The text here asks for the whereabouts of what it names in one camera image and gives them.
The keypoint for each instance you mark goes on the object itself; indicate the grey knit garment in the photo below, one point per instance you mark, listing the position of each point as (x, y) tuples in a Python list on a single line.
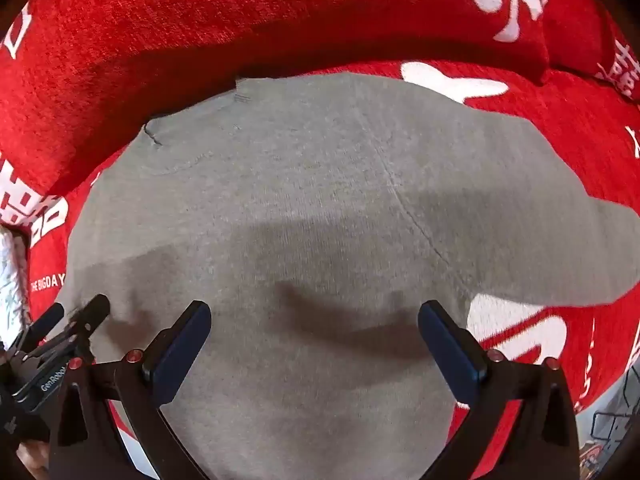
[(320, 185)]

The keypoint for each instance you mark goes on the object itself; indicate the red printed blanket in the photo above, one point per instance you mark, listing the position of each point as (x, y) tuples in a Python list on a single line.
[(565, 125)]

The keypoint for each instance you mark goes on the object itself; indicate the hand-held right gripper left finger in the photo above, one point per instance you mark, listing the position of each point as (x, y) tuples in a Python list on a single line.
[(184, 347)]

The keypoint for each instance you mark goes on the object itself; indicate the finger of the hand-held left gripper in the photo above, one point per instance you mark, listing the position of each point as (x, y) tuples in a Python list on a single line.
[(97, 307), (50, 316)]

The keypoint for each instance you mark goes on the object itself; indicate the red printed sofa backrest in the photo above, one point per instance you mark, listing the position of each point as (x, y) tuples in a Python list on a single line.
[(585, 20), (200, 35)]

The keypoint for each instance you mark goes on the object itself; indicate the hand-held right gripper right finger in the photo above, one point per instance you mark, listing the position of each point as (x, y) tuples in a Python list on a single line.
[(447, 350)]

